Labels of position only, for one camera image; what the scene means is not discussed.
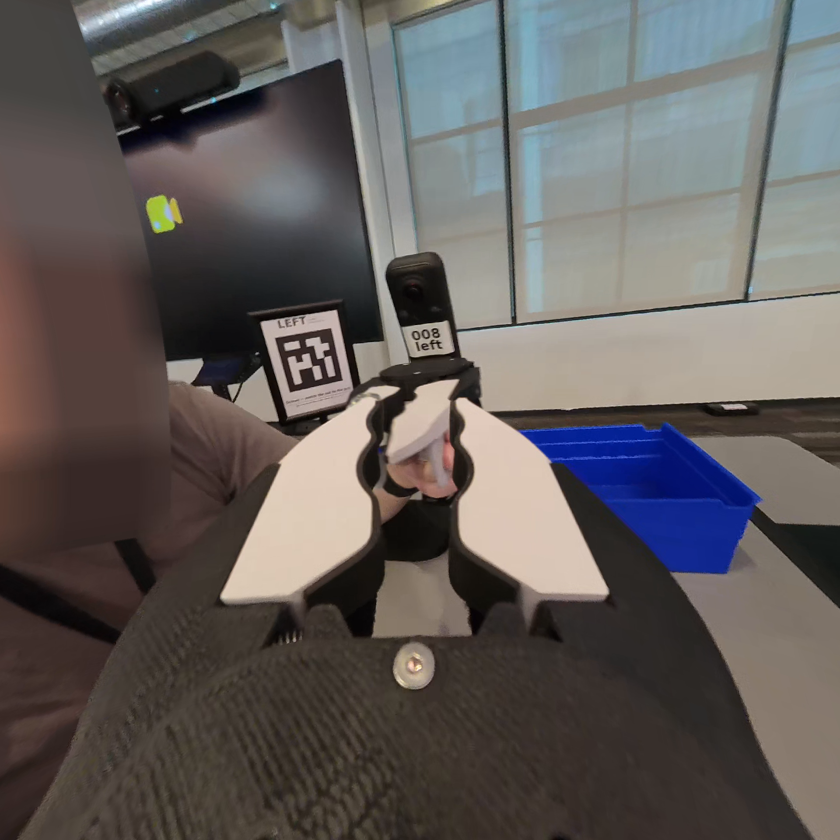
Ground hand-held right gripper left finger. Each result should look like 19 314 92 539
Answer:
218 397 387 606

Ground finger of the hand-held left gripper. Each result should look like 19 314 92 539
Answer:
386 379 462 465
346 385 403 412

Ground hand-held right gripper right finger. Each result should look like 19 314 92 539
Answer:
451 397 613 606

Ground person's torso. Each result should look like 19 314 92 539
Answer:
0 381 299 840

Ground person's left hand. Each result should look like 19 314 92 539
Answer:
377 436 460 503

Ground black shoulder strap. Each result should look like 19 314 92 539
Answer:
0 538 157 645

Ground large grid window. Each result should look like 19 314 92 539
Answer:
390 0 840 326

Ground black video bar camera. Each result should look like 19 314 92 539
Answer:
101 51 242 129

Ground blue plastic bin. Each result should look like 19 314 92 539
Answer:
518 422 763 576

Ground black television screen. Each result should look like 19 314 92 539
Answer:
118 59 385 362

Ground framed marker sign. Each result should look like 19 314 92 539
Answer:
248 300 361 426

